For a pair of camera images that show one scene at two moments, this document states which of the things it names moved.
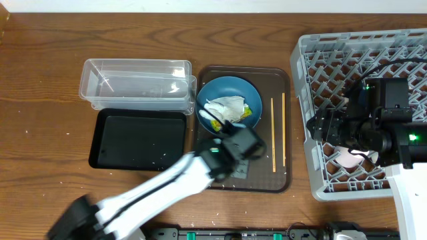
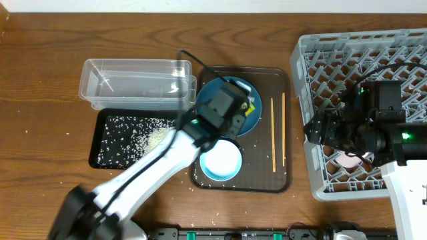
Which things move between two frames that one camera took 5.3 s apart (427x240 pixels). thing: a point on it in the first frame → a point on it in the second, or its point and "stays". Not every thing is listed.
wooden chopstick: (273, 135) stays
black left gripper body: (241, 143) → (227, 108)
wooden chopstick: (283, 128) stays
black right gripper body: (336, 125) stays
